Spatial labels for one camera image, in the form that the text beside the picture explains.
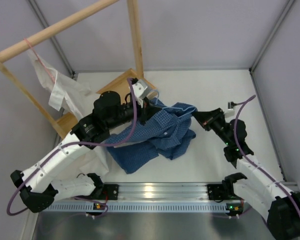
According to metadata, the pink wire hanger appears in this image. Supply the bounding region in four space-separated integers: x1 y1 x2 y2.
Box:
23 38 56 83

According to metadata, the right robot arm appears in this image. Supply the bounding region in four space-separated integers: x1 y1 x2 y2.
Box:
192 108 300 240

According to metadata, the wooden clothes rack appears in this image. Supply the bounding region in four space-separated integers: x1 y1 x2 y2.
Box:
0 0 145 139

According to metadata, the aluminium mounting rail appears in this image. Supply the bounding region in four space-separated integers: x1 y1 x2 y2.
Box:
49 181 300 201

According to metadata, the light blue wire hanger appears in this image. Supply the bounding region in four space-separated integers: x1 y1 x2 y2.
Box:
151 90 197 119

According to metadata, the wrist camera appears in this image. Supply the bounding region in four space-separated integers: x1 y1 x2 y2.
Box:
131 78 154 100
224 101 237 118

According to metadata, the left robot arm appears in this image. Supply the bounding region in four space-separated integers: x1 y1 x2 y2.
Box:
10 91 161 213

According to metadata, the white cloth garment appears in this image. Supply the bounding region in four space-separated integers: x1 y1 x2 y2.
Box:
26 50 110 178

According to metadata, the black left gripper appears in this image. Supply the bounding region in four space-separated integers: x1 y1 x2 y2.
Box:
106 97 162 130

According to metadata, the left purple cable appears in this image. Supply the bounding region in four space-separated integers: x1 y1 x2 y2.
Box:
6 77 141 217

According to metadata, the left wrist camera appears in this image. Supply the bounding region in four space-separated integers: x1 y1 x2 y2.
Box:
131 78 154 100

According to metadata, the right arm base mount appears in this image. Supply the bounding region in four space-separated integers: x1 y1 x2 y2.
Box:
206 183 241 203

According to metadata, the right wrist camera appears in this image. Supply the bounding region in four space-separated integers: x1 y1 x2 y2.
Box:
224 101 237 118

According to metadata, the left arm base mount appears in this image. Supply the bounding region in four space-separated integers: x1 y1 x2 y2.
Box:
92 183 119 201

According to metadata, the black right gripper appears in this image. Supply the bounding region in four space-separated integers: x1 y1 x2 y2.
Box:
191 108 233 146

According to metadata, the white table cover sheet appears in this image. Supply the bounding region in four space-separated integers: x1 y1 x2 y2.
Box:
103 69 283 183

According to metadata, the slotted white cable duct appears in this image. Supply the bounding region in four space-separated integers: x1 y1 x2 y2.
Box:
45 201 242 214

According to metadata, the blue plaid shirt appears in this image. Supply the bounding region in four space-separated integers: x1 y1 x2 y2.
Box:
106 98 197 174

